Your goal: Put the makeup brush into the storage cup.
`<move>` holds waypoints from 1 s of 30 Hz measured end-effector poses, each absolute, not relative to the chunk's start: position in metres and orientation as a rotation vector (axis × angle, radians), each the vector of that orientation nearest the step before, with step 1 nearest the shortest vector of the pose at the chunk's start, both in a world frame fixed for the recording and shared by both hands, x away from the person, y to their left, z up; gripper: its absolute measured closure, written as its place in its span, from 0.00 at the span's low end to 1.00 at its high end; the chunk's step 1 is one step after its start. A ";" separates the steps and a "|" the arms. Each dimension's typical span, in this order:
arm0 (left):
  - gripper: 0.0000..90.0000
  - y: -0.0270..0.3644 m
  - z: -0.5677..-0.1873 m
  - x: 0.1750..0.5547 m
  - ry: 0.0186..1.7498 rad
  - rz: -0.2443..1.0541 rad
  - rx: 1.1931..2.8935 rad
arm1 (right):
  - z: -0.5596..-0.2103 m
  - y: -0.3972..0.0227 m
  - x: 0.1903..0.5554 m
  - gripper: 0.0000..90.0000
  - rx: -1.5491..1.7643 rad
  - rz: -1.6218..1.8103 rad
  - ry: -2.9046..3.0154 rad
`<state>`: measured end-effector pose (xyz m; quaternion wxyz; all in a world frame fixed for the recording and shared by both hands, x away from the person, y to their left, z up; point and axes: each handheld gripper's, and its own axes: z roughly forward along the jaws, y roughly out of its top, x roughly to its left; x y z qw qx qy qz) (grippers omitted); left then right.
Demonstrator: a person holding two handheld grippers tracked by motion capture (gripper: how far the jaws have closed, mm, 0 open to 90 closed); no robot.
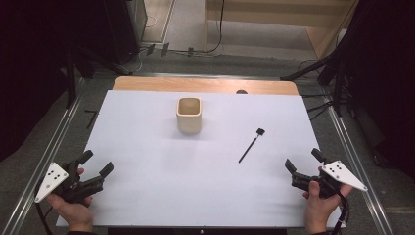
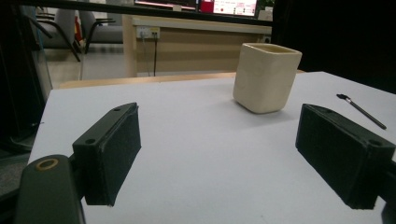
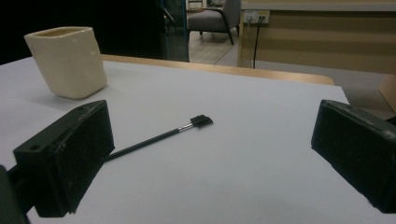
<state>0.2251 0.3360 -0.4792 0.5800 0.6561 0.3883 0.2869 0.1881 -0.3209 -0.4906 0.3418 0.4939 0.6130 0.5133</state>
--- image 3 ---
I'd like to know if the black power cable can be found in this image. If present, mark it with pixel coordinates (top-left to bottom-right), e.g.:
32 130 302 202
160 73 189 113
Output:
252 16 264 70

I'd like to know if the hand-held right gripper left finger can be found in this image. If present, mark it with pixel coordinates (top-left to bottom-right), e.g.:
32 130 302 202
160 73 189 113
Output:
12 99 116 218

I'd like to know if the black makeup brush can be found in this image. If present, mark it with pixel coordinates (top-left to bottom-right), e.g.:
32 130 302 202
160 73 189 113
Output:
106 114 214 162

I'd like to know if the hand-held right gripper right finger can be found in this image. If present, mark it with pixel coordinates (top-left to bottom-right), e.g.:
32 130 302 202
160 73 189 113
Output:
310 99 396 215

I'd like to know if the cream ceramic cup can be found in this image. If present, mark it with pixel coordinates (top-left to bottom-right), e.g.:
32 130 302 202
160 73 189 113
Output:
23 26 108 101

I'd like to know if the grey armchair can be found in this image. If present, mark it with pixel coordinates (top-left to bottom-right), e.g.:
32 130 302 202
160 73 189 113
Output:
187 0 242 46

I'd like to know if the white wall socket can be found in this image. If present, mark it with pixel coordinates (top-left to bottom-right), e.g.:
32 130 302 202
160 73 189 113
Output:
243 9 271 24

